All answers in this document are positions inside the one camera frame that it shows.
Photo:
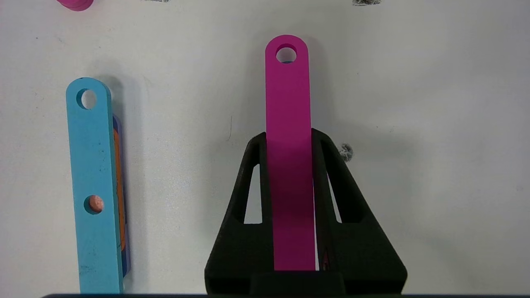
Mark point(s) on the long pink bar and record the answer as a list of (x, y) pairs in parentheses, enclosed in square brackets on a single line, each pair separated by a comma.
[(290, 145)]

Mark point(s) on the short pink bar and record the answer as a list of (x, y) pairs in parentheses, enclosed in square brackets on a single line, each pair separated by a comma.
[(75, 4)]

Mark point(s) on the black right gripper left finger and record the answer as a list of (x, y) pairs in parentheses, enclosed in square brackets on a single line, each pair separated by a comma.
[(240, 252)]

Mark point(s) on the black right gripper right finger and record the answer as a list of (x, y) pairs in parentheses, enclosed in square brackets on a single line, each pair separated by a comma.
[(364, 252)]

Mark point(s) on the long light blue bar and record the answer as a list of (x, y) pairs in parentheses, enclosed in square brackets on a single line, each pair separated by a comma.
[(93, 165)]

